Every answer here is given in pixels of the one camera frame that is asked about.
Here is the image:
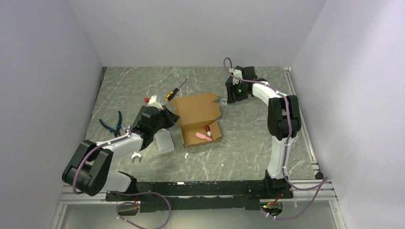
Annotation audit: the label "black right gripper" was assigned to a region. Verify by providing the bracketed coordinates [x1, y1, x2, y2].
[226, 81, 249, 104]

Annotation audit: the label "brown cardboard box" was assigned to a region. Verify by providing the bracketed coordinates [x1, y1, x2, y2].
[171, 93, 222, 148]

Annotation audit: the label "pink tube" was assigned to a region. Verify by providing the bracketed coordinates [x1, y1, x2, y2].
[195, 132, 212, 141]

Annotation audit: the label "red white small bottle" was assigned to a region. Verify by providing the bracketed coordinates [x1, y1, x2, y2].
[204, 125, 212, 138]

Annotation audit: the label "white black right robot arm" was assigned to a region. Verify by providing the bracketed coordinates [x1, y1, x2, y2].
[225, 66, 301, 198]

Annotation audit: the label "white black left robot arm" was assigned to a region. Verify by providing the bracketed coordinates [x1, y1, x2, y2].
[62, 106, 179, 200]

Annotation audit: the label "yellow black screwdriver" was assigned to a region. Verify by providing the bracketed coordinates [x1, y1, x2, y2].
[165, 76, 189, 102]

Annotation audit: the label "white plastic case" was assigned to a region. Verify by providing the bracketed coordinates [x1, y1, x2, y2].
[155, 130, 175, 154]

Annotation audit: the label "silver wrench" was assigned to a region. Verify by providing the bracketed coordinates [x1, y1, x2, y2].
[124, 125, 142, 164]

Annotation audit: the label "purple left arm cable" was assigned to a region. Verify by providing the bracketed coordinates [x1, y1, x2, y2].
[72, 128, 172, 229]

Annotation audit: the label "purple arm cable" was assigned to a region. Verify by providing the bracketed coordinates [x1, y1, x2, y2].
[72, 128, 172, 229]
[223, 57, 330, 221]

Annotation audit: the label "blue handled pliers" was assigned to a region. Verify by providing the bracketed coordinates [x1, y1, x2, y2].
[99, 110, 123, 137]

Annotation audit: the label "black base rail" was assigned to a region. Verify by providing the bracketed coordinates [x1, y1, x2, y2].
[106, 179, 293, 213]

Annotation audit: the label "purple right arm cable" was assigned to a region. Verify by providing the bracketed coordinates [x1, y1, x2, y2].
[223, 57, 330, 221]

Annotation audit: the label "aluminium frame rail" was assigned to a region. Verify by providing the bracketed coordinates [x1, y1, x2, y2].
[50, 182, 110, 229]

